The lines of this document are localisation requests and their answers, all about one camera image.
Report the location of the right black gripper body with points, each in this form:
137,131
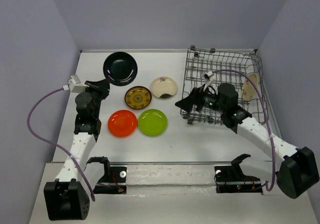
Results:
208,99

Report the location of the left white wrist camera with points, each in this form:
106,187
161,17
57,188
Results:
74,85

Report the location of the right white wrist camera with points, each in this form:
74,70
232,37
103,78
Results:
209,79

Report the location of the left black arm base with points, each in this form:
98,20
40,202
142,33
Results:
104,178

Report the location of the black plate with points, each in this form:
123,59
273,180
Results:
120,68

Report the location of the brown yellow patterned plate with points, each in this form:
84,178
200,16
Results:
138,97

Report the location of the orange plate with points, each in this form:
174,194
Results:
122,123

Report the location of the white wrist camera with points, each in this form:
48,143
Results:
209,79
74,85

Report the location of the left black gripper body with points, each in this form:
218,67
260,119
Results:
97,94

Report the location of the green plate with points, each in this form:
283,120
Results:
152,122

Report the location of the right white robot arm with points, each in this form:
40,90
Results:
293,170

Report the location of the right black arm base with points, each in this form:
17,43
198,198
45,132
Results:
230,178

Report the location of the cream floral plate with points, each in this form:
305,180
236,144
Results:
248,90

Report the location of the white foam strip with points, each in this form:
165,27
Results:
170,175

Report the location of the grey wire dish rack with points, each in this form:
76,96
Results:
242,70

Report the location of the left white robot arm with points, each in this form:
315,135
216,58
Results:
68,197

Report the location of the cream plate with dark spot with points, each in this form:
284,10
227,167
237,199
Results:
163,87

